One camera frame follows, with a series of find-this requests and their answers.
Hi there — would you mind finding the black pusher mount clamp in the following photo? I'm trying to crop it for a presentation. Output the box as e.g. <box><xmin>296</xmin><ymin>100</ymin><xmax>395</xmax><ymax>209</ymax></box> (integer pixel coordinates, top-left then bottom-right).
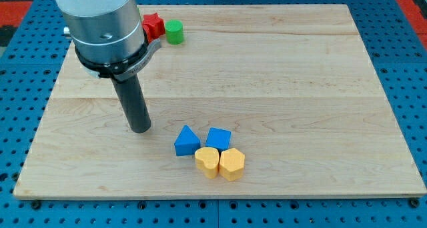
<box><xmin>75</xmin><ymin>38</ymin><xmax>161</xmax><ymax>81</ymax></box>

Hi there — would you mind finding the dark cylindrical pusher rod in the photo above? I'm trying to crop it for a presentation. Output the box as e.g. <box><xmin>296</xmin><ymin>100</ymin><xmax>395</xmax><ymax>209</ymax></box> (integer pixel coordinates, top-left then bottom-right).
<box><xmin>111</xmin><ymin>75</ymin><xmax>151</xmax><ymax>133</ymax></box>

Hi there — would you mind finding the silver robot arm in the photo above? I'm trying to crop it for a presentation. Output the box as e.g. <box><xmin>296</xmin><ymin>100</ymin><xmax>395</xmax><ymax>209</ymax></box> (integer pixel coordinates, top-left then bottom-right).
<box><xmin>55</xmin><ymin>0</ymin><xmax>161</xmax><ymax>133</ymax></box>

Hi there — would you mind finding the red star block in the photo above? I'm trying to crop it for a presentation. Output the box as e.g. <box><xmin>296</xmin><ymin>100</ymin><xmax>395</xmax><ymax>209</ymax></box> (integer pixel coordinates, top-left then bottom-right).
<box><xmin>142</xmin><ymin>13</ymin><xmax>165</xmax><ymax>39</ymax></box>

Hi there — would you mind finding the green cylinder block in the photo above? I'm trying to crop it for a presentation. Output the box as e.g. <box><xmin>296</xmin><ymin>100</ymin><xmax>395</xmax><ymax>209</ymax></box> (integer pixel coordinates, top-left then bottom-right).
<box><xmin>165</xmin><ymin>19</ymin><xmax>184</xmax><ymax>45</ymax></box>

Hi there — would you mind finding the blue triangle block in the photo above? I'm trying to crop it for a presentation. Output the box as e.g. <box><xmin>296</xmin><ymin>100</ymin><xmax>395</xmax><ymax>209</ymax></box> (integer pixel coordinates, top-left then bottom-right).
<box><xmin>174</xmin><ymin>125</ymin><xmax>201</xmax><ymax>156</ymax></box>

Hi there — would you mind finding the blue square block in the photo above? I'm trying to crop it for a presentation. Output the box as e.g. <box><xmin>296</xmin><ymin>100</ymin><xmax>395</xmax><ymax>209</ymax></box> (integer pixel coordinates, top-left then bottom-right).
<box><xmin>205</xmin><ymin>127</ymin><xmax>232</xmax><ymax>152</ymax></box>

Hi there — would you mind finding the yellow heart block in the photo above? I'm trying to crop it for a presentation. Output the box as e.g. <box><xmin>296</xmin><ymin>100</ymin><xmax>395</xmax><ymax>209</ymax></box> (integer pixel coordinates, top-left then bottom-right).
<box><xmin>194</xmin><ymin>147</ymin><xmax>220</xmax><ymax>179</ymax></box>

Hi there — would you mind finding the yellow hexagon block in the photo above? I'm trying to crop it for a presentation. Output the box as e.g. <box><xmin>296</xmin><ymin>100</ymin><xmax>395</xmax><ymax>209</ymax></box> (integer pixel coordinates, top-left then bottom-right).
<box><xmin>220</xmin><ymin>148</ymin><xmax>246</xmax><ymax>181</ymax></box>

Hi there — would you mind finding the wooden board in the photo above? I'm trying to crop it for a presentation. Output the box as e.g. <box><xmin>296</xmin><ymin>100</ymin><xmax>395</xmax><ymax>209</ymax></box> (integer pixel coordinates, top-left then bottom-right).
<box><xmin>13</xmin><ymin>5</ymin><xmax>426</xmax><ymax>200</ymax></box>

